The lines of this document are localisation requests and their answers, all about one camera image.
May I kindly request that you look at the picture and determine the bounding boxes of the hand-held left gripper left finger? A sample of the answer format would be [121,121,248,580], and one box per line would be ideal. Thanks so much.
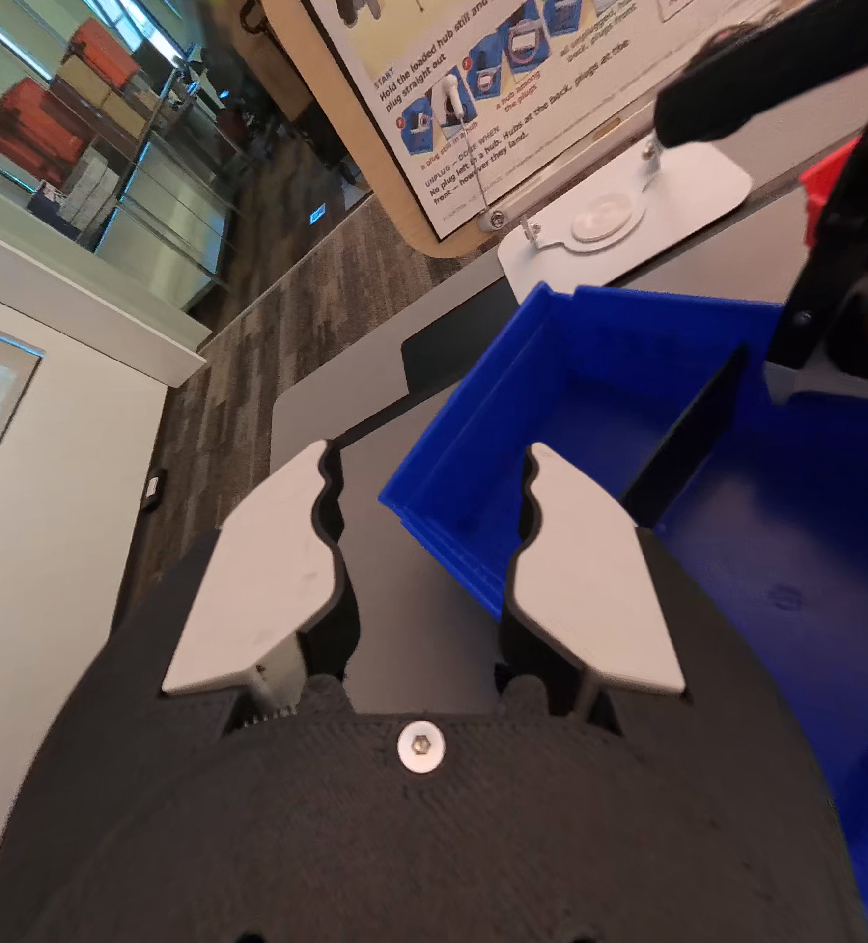
[160,439,363,712]

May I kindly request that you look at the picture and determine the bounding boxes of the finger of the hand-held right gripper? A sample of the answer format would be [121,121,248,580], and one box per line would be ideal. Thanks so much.
[765,362,858,406]

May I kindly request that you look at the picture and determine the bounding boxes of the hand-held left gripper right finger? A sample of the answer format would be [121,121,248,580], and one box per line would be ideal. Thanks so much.
[499,441,688,721]

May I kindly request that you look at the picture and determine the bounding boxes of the red plastic bin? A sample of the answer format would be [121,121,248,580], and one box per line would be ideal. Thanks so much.
[798,135,866,248]

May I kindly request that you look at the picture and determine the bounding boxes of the blue plastic bin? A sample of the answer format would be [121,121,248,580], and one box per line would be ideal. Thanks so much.
[378,283,868,937]

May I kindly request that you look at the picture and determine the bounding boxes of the black bin divider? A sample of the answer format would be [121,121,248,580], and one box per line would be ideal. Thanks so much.
[621,342,750,530]

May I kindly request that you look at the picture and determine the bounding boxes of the white stand base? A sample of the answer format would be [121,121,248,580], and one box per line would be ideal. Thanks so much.
[498,143,753,296]

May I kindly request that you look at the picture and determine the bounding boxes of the wooden board stand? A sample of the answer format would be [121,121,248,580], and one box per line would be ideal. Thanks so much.
[260,0,659,260]

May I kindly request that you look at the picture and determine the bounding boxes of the black desk cable cover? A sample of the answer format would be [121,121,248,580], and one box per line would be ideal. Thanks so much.
[402,280,519,402]

